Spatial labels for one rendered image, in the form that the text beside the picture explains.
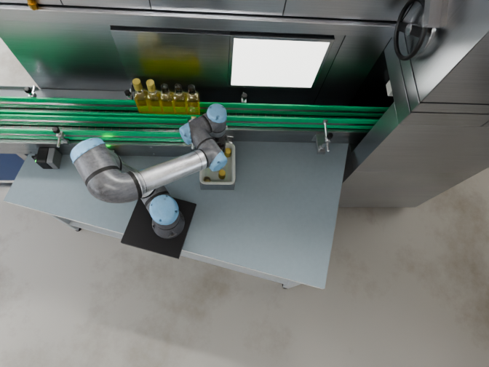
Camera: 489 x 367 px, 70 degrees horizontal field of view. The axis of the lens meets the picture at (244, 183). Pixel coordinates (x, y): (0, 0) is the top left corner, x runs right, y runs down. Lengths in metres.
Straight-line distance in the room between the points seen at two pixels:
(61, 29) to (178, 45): 0.46
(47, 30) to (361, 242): 2.22
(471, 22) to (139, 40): 1.16
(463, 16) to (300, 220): 1.05
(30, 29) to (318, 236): 1.54
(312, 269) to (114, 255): 1.38
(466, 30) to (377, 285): 1.81
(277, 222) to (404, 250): 1.29
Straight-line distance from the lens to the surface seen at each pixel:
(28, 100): 1.97
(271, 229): 1.73
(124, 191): 1.14
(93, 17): 1.56
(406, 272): 2.77
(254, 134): 1.81
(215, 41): 1.55
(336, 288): 2.55
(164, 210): 1.49
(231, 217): 1.73
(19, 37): 1.80
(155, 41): 1.58
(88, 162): 1.18
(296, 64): 1.68
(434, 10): 1.41
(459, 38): 1.31
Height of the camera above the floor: 2.42
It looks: 69 degrees down
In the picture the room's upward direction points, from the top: 12 degrees clockwise
